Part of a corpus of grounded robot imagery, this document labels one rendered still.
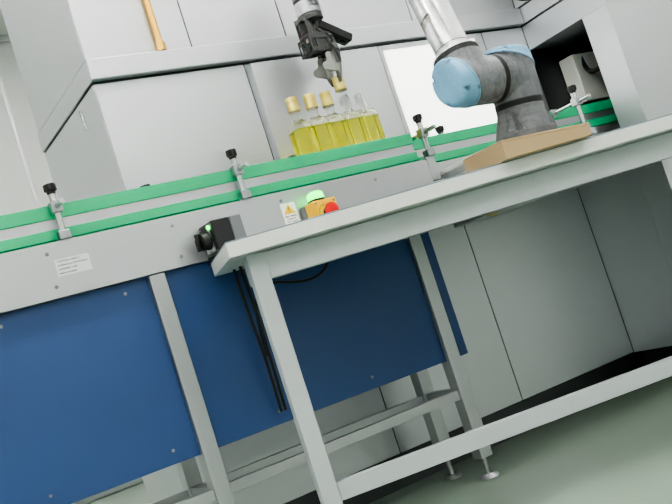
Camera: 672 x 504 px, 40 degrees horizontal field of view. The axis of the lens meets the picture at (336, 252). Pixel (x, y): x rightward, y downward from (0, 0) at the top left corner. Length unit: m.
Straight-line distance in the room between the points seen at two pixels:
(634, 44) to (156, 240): 1.79
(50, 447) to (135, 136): 0.92
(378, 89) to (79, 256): 1.23
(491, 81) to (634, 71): 1.09
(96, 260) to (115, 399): 0.31
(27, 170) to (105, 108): 3.07
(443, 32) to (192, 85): 0.81
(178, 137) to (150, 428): 0.88
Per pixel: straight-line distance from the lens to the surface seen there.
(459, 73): 2.14
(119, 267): 2.14
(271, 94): 2.75
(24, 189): 5.59
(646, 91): 3.22
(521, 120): 2.22
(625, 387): 2.25
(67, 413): 2.08
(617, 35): 3.21
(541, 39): 3.43
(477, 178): 2.10
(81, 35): 2.65
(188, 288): 2.20
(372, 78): 2.96
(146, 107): 2.62
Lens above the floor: 0.52
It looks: 4 degrees up
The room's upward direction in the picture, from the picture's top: 18 degrees counter-clockwise
